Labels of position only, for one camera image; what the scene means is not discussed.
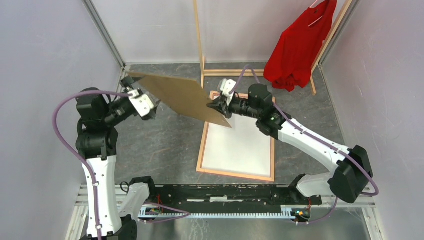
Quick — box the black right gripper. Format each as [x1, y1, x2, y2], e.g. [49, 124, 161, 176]
[207, 94, 261, 119]

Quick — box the brown backing board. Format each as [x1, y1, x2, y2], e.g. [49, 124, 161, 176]
[128, 72, 231, 128]

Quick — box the seascape photo print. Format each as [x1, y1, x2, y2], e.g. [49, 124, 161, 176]
[201, 96, 273, 177]

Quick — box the pink wooden picture frame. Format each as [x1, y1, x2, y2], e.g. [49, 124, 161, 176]
[196, 90, 276, 183]

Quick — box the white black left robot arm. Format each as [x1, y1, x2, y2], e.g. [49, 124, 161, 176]
[75, 85, 159, 240]

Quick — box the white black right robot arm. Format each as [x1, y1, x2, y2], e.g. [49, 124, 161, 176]
[207, 80, 379, 204]

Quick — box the wooden clothes rack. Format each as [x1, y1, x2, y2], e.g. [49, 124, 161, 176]
[193, 0, 358, 86]

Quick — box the red t-shirt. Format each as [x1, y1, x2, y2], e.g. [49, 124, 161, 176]
[263, 0, 338, 92]

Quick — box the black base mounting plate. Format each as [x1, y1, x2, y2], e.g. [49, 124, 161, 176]
[147, 184, 323, 215]

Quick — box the pink clothes hanger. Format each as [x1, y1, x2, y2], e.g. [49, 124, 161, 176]
[307, 0, 329, 29]

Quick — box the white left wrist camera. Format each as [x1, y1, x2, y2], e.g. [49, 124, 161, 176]
[128, 88, 157, 118]

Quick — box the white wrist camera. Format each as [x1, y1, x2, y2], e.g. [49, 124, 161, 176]
[128, 88, 157, 118]
[218, 78, 237, 106]

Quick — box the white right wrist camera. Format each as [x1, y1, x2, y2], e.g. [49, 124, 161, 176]
[218, 78, 237, 106]

